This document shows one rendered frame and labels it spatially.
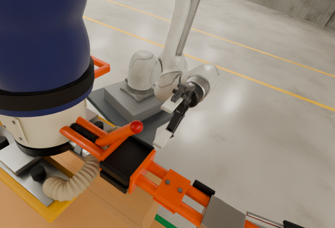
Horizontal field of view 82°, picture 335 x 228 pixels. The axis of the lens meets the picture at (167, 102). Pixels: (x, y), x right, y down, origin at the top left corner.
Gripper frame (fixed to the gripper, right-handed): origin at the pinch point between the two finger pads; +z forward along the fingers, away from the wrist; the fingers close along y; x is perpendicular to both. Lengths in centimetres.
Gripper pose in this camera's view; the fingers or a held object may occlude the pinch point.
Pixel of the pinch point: (162, 127)
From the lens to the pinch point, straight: 51.6
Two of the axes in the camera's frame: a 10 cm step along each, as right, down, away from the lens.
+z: -4.7, 4.8, -7.4
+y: -1.9, 7.7, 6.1
